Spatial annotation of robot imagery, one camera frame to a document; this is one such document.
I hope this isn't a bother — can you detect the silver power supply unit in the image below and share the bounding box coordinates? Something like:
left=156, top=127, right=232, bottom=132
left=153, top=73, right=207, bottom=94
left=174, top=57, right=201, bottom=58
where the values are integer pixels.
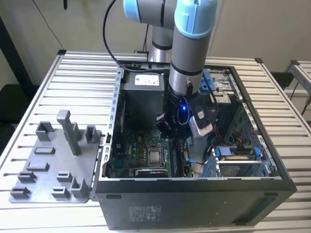
left=122, top=70, right=171, bottom=129

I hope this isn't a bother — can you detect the blue disk carrier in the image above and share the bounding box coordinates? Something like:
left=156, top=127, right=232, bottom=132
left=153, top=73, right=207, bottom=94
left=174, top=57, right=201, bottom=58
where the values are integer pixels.
left=199, top=69, right=215, bottom=94
left=217, top=146, right=232, bottom=156

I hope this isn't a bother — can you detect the metal drive bay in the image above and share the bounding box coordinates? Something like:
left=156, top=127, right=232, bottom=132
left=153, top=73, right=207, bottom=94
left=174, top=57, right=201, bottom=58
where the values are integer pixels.
left=201, top=67, right=243, bottom=105

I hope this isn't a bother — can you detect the silver CPU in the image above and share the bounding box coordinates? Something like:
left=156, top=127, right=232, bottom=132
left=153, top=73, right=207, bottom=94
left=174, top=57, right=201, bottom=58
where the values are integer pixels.
left=148, top=150, right=163, bottom=166

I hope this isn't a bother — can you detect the green motherboard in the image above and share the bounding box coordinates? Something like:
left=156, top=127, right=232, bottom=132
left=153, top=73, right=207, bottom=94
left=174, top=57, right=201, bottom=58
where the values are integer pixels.
left=106, top=128, right=195, bottom=179

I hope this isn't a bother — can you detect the CPU socket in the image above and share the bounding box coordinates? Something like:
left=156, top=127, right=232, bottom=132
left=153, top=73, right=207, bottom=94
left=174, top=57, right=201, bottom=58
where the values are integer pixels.
left=145, top=145, right=166, bottom=168

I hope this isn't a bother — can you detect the black case fan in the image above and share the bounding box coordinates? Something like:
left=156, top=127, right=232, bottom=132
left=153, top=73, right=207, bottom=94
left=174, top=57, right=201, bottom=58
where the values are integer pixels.
left=114, top=97, right=127, bottom=151

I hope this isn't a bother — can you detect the black graphics card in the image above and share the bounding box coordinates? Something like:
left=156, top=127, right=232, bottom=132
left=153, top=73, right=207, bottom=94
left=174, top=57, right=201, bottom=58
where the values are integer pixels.
left=128, top=168, right=171, bottom=179

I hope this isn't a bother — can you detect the metal disk cage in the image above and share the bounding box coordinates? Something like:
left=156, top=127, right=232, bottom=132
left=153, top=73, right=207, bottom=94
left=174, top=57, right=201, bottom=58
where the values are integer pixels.
left=204, top=145, right=270, bottom=178

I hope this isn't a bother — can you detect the black open PC case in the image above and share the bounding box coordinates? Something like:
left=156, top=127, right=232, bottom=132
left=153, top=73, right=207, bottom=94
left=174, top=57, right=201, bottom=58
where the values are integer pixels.
left=91, top=59, right=298, bottom=231

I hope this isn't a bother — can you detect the grey parts rack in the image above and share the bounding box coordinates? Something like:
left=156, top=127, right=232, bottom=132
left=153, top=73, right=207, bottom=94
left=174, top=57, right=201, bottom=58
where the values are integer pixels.
left=8, top=109, right=103, bottom=204

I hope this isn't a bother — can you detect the metal slat side table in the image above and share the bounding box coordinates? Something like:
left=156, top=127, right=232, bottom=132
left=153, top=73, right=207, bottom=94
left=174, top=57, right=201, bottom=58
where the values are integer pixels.
left=284, top=59, right=311, bottom=98

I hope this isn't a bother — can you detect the dark furniture piece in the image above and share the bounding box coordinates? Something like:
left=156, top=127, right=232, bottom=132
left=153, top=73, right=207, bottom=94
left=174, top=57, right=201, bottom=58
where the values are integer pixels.
left=0, top=14, right=42, bottom=125

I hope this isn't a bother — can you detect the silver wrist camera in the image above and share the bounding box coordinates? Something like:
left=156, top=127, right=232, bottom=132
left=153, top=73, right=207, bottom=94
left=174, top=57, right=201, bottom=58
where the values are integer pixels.
left=155, top=113, right=171, bottom=132
left=188, top=104, right=215, bottom=139

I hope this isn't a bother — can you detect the black camera cable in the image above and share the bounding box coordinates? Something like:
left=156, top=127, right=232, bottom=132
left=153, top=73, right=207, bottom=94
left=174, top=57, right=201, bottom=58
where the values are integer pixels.
left=186, top=79, right=220, bottom=123

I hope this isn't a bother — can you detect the orange yellow power wire bundle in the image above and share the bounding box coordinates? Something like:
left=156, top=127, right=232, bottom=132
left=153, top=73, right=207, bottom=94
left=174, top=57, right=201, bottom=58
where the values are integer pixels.
left=211, top=121, right=243, bottom=149

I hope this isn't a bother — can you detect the blue data wire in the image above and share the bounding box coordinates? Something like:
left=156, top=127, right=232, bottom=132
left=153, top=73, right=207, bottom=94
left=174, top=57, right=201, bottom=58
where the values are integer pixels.
left=186, top=157, right=209, bottom=167

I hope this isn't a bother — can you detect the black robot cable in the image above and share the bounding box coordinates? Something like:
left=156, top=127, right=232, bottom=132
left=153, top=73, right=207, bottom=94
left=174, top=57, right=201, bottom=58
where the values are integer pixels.
left=103, top=0, right=171, bottom=74

